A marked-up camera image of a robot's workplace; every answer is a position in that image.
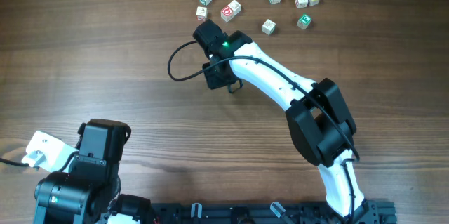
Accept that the white block green side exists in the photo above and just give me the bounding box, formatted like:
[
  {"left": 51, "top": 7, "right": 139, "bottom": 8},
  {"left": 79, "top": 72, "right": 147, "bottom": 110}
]
[{"left": 262, "top": 19, "right": 276, "bottom": 35}]

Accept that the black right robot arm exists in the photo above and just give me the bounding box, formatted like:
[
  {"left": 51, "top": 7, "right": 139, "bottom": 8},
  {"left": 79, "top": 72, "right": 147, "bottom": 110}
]
[{"left": 193, "top": 30, "right": 364, "bottom": 223}]

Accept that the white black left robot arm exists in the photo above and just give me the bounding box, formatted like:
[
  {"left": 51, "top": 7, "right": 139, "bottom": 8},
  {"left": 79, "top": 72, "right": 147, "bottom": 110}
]
[{"left": 33, "top": 119, "right": 156, "bottom": 223}]

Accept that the block red letter O top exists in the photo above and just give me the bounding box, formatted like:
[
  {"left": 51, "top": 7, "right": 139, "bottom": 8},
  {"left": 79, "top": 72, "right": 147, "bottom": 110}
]
[{"left": 220, "top": 6, "right": 234, "bottom": 22}]

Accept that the block red digit six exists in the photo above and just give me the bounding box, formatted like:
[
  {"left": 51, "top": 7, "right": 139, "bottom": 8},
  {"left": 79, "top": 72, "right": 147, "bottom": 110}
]
[{"left": 196, "top": 6, "right": 208, "bottom": 21}]

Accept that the white block green letter I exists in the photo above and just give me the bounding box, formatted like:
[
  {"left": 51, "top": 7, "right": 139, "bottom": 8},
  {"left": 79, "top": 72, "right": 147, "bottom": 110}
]
[{"left": 228, "top": 0, "right": 241, "bottom": 16}]

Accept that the block green letter F top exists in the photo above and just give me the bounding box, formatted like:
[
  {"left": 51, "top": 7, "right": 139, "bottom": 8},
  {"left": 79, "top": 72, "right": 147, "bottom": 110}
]
[{"left": 297, "top": 14, "right": 312, "bottom": 30}]

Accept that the white block red drawing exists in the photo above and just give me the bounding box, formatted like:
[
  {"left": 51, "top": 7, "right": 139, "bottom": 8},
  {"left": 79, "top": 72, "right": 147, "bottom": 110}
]
[{"left": 295, "top": 0, "right": 309, "bottom": 8}]

